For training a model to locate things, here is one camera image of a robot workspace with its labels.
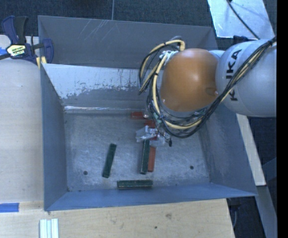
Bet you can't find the red-brown flat block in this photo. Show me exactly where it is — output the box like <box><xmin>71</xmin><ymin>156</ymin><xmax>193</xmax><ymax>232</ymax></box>
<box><xmin>147</xmin><ymin>146</ymin><xmax>157</xmax><ymax>173</ymax></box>
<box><xmin>130</xmin><ymin>111</ymin><xmax>146</xmax><ymax>120</ymax></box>
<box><xmin>144</xmin><ymin>119</ymin><xmax>157</xmax><ymax>141</ymax></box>

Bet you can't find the dark green flat block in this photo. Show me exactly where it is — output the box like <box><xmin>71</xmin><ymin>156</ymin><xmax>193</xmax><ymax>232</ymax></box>
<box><xmin>102</xmin><ymin>143</ymin><xmax>117</xmax><ymax>179</ymax></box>
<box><xmin>139</xmin><ymin>139</ymin><xmax>151</xmax><ymax>176</ymax></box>
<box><xmin>116</xmin><ymin>179</ymin><xmax>154</xmax><ymax>190</ymax></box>

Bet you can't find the grey metal bin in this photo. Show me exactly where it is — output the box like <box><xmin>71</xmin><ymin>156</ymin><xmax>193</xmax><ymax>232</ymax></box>
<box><xmin>37</xmin><ymin>15</ymin><xmax>259</xmax><ymax>212</ymax></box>

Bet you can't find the pale wood flat board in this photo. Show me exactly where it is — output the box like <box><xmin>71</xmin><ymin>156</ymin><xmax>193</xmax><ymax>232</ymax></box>
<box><xmin>0</xmin><ymin>58</ymin><xmax>45</xmax><ymax>204</ymax></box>

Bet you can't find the black cylinder on white bracket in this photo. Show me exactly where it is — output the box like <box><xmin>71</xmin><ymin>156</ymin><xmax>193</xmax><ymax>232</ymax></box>
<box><xmin>158</xmin><ymin>132</ymin><xmax>173</xmax><ymax>148</ymax></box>

